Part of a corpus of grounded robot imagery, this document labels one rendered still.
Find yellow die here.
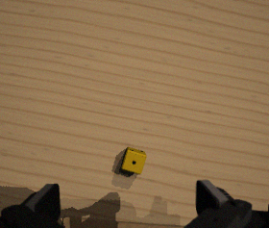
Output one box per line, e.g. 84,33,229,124
122,147,146,174

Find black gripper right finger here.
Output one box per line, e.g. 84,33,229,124
184,180,269,228

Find tan square mat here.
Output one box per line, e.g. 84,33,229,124
62,215,184,228

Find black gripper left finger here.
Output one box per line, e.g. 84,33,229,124
0,184,64,228

